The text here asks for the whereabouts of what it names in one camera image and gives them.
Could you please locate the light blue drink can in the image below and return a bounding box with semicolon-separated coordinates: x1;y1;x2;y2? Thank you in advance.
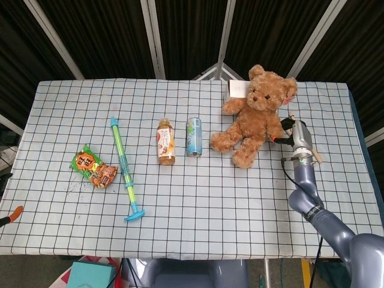
186;116;202;158

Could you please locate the white triangular frame brace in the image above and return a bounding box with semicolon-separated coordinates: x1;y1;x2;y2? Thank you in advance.
191;62;250;81

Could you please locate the left robot hand orange thumb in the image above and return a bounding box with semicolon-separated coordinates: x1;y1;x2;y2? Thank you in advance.
0;205;24;227

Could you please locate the blue green water squirter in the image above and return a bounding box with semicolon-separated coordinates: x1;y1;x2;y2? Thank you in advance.
109;116;146;223

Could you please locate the green orange snack bag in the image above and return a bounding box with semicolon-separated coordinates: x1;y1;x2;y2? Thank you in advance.
70;144;119;190

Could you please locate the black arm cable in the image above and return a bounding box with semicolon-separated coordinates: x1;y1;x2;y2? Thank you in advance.
281;156;302;190

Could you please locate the teal box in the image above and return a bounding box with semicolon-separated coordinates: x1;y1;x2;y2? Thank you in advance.
66;260;117;288

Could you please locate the white partition frame post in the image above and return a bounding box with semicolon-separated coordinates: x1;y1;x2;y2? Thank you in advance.
23;0;85;80
286;0;349;78
140;0;166;80
215;0;237;80

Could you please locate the brown teddy bear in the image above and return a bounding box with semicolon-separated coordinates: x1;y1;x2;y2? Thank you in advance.
209;64;299;169

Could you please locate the small white cardboard box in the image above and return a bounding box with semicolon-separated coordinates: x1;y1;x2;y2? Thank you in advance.
224;79;250;106

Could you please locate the blue checked tablecloth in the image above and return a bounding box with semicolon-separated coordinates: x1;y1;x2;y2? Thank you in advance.
0;77;384;260

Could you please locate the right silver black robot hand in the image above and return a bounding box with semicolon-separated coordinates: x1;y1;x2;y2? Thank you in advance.
269;116;314;151

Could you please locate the tea bottle orange label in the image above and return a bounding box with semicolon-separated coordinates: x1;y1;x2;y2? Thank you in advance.
157;118;176;167

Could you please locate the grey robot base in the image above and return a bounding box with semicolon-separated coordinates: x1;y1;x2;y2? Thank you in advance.
136;258;250;288

